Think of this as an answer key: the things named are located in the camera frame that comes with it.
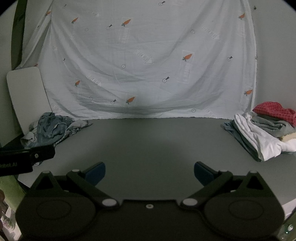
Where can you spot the white folded garment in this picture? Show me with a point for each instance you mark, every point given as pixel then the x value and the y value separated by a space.
pixel 256 136

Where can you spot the grey folded garment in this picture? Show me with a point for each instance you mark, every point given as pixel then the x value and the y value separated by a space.
pixel 270 126

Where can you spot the white board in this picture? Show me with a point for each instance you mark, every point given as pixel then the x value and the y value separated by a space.
pixel 27 97

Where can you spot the cream folded garment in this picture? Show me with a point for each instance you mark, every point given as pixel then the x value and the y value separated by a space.
pixel 289 137

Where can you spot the green cloth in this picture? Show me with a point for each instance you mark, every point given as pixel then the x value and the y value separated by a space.
pixel 11 187

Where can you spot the light grey shirt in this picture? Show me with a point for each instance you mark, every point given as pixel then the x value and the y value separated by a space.
pixel 81 124

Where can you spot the dark green post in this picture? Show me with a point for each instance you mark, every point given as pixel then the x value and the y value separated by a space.
pixel 19 32

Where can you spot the red checked cloth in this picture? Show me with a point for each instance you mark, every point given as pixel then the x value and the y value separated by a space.
pixel 275 111

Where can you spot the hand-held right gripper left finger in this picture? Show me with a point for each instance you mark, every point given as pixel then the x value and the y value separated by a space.
pixel 96 173

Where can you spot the blue jeans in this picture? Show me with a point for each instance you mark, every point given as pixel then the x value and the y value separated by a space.
pixel 52 127

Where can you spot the carrot printed white sheet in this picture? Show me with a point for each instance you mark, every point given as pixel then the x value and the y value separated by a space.
pixel 143 60

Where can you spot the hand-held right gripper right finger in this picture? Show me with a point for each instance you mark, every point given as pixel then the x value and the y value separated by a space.
pixel 201 173

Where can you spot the blue striped cloth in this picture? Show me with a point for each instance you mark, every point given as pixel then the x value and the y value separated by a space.
pixel 67 134

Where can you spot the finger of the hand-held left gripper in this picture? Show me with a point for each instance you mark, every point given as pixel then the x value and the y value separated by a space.
pixel 42 153

